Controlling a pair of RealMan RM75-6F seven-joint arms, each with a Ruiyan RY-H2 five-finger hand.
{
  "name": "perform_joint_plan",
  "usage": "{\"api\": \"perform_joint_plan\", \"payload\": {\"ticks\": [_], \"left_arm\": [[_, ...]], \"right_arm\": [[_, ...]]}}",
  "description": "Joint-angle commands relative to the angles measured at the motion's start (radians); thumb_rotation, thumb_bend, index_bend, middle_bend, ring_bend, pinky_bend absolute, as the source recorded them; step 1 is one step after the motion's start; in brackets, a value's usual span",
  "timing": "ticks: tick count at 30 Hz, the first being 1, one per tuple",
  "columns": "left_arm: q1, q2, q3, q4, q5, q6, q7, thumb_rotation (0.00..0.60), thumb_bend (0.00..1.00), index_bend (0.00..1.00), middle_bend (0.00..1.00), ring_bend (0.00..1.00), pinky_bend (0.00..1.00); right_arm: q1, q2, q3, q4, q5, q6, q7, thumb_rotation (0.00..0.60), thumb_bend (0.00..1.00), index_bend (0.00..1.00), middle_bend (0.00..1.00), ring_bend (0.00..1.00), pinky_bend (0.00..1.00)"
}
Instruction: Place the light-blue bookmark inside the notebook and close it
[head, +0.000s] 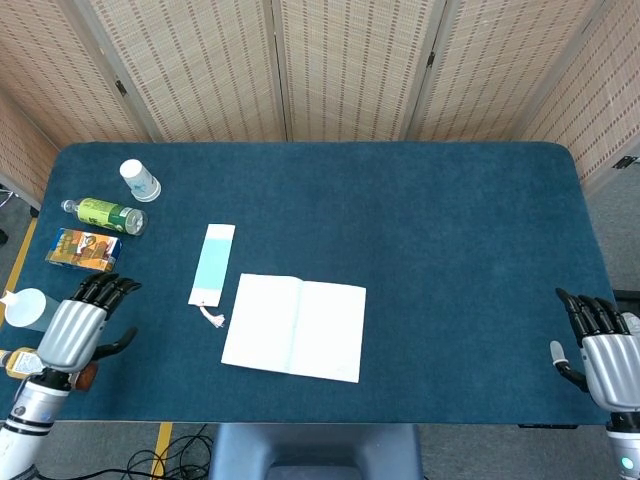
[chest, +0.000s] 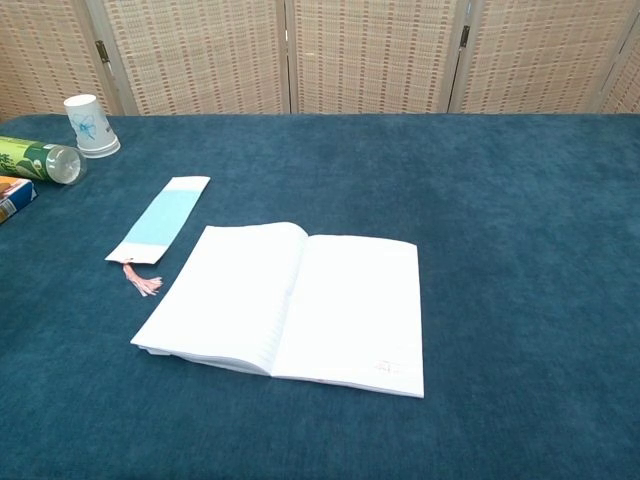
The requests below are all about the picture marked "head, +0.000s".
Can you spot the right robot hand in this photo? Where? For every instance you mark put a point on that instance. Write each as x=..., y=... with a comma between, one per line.
x=615, y=370

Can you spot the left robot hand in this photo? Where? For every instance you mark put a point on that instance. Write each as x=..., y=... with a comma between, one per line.
x=72, y=335

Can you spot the teal bookmark with pink tassel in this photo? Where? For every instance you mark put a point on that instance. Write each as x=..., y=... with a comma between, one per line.
x=212, y=260

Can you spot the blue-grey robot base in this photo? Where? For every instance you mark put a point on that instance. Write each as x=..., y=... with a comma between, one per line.
x=315, y=450

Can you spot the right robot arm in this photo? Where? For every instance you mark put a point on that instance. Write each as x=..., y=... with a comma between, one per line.
x=625, y=445

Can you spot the open white lined notebook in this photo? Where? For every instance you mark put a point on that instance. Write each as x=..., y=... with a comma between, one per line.
x=300, y=330

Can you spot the light blue white bottle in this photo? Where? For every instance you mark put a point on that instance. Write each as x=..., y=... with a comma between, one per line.
x=25, y=310

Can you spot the yellow label tea bottle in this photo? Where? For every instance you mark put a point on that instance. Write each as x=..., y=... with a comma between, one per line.
x=22, y=362

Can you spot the orange and blue carton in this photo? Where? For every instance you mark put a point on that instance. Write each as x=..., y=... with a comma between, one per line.
x=82, y=250

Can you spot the green label plastic bottle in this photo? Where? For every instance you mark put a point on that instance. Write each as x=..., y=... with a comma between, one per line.
x=107, y=215

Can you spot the white paper cup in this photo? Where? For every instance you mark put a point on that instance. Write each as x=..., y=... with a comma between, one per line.
x=140, y=180

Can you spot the dark blue table cloth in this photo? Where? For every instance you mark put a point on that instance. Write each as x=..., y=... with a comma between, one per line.
x=400, y=225

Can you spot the bamboo folding screen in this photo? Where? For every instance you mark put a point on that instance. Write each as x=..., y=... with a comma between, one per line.
x=350, y=70

